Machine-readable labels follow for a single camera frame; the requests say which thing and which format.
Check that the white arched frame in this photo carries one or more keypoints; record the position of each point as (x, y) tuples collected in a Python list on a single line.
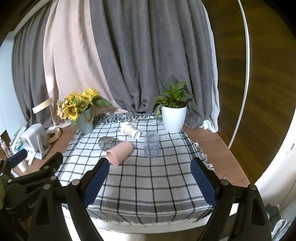
[(247, 58)]

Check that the teal ribbed vase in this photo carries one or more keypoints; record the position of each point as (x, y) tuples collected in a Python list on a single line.
[(85, 122)]

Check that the checkered tablecloth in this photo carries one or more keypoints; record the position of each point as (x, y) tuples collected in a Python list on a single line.
[(150, 185)]

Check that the white patterned cup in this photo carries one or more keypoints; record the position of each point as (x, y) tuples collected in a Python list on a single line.
[(130, 129)]

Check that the green plant in white pot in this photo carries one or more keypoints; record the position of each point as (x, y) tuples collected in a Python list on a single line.
[(174, 117)]

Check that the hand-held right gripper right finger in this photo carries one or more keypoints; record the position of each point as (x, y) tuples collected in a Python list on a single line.
[(203, 183)]

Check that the clear plastic cup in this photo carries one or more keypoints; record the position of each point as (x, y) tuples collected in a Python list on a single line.
[(151, 143)]

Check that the pink cup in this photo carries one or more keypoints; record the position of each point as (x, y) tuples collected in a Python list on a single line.
[(120, 153)]

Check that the grey transparent cup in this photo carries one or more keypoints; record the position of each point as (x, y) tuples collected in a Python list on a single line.
[(108, 143)]

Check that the sunflower bouquet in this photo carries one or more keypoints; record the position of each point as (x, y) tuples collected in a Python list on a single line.
[(75, 104)]

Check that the grey curtain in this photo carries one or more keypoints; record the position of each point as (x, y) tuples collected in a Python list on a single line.
[(157, 51), (27, 74)]

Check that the grey crumpled cloth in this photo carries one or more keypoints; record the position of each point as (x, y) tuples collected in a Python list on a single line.
[(276, 217)]

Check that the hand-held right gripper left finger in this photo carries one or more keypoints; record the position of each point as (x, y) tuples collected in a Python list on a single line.
[(97, 183)]

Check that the round wooden tray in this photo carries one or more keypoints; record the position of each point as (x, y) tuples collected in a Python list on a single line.
[(54, 136)]

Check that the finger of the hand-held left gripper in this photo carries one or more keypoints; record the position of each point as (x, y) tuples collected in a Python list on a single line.
[(44, 168), (16, 158)]

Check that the pink curtain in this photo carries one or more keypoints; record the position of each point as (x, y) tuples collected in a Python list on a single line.
[(71, 58)]

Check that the white desktop device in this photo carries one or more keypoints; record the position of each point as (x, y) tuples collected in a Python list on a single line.
[(32, 139)]

